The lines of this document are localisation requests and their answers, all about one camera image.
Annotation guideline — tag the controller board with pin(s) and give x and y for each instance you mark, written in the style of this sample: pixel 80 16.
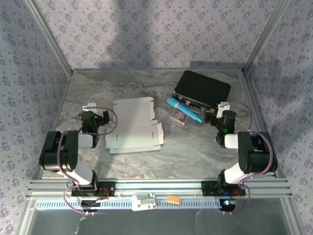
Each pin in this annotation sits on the controller board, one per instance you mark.
pixel 89 203
pixel 227 206

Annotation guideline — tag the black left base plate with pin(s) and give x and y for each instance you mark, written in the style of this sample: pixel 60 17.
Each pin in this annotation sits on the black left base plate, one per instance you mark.
pixel 110 189

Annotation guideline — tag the small purple card box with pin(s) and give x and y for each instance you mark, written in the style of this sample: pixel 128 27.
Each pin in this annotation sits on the small purple card box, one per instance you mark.
pixel 179 117

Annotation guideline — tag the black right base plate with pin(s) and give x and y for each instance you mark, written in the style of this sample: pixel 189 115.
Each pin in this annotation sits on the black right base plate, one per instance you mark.
pixel 207 188

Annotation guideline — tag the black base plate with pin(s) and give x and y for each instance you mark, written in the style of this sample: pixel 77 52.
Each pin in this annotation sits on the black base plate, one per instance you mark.
pixel 207 188
pixel 110 189

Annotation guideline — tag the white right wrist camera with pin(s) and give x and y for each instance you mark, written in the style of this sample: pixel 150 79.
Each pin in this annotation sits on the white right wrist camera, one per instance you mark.
pixel 221 109

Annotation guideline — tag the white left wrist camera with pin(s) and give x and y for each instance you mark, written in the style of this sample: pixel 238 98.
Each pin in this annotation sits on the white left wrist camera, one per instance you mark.
pixel 89 106

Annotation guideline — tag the aluminium frame post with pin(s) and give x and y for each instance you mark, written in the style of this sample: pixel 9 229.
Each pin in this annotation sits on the aluminium frame post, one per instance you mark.
pixel 51 39
pixel 264 39

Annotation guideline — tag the black hard case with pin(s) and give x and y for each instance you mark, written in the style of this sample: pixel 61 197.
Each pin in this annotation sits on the black hard case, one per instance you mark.
pixel 203 88

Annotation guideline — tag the white paper box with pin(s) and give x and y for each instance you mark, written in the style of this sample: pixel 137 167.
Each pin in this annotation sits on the white paper box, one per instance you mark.
pixel 134 122

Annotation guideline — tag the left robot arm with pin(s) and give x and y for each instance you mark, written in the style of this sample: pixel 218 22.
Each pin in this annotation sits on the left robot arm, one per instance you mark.
pixel 82 175

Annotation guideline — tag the white plastic bracket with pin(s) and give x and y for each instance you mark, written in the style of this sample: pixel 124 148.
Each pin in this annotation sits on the white plastic bracket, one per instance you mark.
pixel 143 203

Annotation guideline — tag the aluminium side rail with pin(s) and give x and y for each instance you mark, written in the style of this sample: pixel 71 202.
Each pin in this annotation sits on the aluminium side rail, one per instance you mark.
pixel 63 99
pixel 256 110

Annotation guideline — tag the right controller board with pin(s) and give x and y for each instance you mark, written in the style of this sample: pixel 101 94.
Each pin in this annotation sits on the right controller board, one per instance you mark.
pixel 227 206

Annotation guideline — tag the blue marker pen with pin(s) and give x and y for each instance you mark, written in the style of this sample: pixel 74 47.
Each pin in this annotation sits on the blue marker pen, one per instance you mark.
pixel 183 109

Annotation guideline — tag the left controller board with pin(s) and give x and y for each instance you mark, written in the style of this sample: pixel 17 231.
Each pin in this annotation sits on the left controller board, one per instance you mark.
pixel 89 203

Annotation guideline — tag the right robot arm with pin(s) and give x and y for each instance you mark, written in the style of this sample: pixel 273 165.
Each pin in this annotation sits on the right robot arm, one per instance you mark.
pixel 254 156

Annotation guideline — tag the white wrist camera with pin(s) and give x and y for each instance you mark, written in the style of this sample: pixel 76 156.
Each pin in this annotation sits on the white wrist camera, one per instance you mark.
pixel 89 106
pixel 221 109

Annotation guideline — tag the orange ribbed block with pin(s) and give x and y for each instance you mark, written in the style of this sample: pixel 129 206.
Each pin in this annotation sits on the orange ribbed block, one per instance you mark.
pixel 173 199

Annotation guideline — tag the aluminium mounting rail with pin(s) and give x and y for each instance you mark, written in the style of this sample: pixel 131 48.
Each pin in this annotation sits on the aluminium mounting rail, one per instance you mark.
pixel 159 187

